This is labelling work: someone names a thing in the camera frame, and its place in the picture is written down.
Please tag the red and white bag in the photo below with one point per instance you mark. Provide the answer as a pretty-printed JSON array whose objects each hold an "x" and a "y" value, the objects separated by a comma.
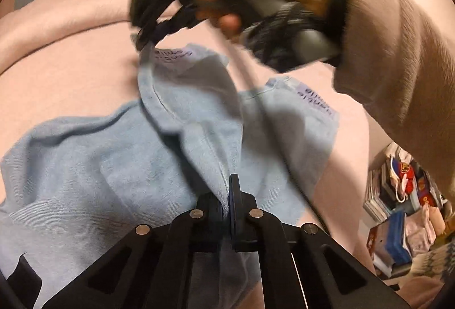
[{"x": 403, "y": 177}]

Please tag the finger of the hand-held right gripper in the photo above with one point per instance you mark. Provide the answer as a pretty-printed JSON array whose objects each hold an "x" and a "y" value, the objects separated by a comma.
[{"x": 161, "y": 28}]

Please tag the patterned knit cloth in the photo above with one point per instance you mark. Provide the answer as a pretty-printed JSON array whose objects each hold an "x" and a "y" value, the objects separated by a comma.
[{"x": 432, "y": 262}]

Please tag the blue box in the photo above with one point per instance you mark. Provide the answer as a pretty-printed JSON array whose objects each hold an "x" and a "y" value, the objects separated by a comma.
[{"x": 392, "y": 238}]

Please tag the pink bed sheet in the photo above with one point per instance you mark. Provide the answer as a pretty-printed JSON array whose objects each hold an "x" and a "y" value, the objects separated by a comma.
[{"x": 71, "y": 88}]

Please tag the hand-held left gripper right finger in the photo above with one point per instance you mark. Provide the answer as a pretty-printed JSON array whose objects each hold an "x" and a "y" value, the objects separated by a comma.
[{"x": 234, "y": 209}]

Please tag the light blue denim pants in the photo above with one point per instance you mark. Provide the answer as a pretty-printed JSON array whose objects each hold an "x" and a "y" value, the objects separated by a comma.
[{"x": 89, "y": 166}]

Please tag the stack of books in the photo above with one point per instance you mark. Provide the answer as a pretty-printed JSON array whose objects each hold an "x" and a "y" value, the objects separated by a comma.
[{"x": 378, "y": 193}]

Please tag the pink fluffy blanket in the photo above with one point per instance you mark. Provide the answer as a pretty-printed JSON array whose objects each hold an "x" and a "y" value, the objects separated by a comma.
[{"x": 64, "y": 17}]

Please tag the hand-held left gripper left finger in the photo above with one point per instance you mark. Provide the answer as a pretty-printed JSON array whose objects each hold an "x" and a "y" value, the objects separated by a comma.
[{"x": 209, "y": 210}]

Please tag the pink folded cloth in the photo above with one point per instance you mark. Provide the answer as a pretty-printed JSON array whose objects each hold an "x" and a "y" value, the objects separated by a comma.
[{"x": 423, "y": 227}]

